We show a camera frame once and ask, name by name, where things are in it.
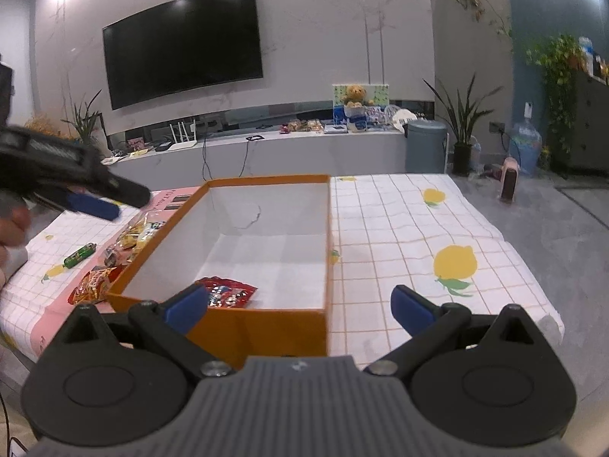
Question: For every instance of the potted snake plant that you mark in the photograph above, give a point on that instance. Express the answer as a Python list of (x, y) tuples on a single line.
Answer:
[(464, 119)]

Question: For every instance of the orange cardboard box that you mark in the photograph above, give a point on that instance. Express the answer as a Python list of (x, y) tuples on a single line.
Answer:
[(266, 243)]

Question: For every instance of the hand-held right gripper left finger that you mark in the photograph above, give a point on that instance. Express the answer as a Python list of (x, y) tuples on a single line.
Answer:
[(186, 308)]

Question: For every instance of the pink placemat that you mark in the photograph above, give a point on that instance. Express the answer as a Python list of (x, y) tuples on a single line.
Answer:
[(71, 316)]

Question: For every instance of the red orange snack packet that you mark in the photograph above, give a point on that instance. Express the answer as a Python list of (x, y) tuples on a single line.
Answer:
[(93, 285)]

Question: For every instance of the grey TV console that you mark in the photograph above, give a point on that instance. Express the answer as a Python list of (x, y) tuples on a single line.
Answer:
[(295, 152)]

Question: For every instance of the person's left hand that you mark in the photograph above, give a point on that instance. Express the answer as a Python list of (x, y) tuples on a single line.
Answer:
[(13, 226)]

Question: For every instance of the potted grass plant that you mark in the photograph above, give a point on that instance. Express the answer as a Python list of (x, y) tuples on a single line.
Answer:
[(84, 119)]

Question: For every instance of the green candy roll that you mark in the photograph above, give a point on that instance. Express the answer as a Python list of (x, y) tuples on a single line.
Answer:
[(80, 255)]

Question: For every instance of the clear brown snack packet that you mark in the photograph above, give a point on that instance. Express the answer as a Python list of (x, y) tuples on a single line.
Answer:
[(115, 254)]

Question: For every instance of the white router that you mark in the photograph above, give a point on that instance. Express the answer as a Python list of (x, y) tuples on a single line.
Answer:
[(180, 140)]

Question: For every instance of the pile of snacks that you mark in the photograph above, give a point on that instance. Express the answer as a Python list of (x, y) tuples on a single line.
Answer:
[(304, 125)]

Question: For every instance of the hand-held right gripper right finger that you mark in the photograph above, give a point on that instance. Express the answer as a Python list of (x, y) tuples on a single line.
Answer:
[(411, 312)]

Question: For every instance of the blue water jug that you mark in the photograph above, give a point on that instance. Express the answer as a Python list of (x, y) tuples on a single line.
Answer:
[(525, 145)]

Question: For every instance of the dried yellow flowers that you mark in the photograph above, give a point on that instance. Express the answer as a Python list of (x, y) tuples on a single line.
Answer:
[(45, 126)]

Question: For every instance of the white green snack packet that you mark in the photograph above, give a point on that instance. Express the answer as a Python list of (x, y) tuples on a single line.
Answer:
[(154, 231)]

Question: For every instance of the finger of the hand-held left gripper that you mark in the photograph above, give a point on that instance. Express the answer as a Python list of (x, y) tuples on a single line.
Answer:
[(126, 190), (93, 205)]

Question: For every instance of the black flat television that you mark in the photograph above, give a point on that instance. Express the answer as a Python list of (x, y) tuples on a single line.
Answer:
[(183, 43)]

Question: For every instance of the lemon print checkered tablecloth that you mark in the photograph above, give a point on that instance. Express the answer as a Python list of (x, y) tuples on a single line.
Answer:
[(409, 243)]

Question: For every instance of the yellow papers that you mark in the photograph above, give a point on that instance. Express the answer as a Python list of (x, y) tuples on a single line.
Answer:
[(128, 156)]

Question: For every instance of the small pink photo card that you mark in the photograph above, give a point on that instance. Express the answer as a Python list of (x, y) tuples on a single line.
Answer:
[(135, 143)]

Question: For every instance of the grey trash can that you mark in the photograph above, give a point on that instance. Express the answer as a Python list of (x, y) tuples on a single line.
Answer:
[(426, 147)]

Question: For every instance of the green ivy plant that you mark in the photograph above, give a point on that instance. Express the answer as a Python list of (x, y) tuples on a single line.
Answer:
[(559, 66)]

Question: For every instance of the brown teddy bear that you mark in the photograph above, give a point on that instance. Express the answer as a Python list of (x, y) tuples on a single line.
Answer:
[(356, 95)]

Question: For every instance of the yellow snack bag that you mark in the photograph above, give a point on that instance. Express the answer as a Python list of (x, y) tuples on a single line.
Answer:
[(135, 231)]

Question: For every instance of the dark cabinet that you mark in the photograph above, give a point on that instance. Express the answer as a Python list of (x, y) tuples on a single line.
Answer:
[(590, 123)]

